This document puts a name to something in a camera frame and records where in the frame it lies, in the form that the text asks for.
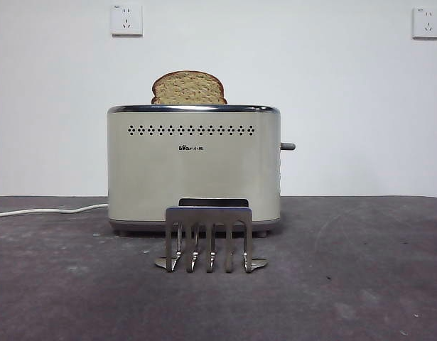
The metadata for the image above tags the brown-crusted bread slice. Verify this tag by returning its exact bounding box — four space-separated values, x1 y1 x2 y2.
150 70 229 106

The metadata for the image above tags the cream steel two-slot toaster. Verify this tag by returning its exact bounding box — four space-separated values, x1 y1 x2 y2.
107 104 284 239

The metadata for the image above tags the steel toast rack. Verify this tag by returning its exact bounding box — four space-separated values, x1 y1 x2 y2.
153 197 270 274

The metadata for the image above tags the white wall socket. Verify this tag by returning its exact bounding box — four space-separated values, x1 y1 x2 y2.
411 6 437 40
109 4 144 38

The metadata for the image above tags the white power cable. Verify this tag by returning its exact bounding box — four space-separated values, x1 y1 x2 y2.
0 202 109 219

